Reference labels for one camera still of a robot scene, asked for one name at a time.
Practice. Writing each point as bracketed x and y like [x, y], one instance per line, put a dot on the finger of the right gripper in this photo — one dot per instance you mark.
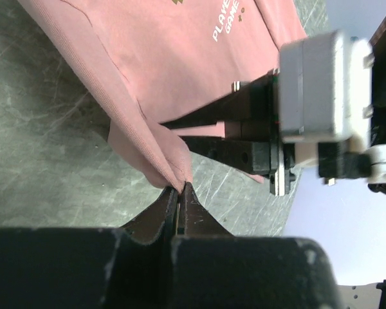
[249, 157]
[250, 103]

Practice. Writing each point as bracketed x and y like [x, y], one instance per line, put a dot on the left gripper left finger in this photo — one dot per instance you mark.
[97, 267]

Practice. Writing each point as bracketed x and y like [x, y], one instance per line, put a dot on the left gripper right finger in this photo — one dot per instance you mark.
[213, 269]

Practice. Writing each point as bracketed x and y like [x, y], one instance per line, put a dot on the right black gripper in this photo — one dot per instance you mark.
[322, 95]

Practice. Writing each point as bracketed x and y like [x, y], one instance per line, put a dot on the pink printed t shirt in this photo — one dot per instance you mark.
[150, 62]

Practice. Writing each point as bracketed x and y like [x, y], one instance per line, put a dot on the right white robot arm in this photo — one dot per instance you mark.
[266, 130]

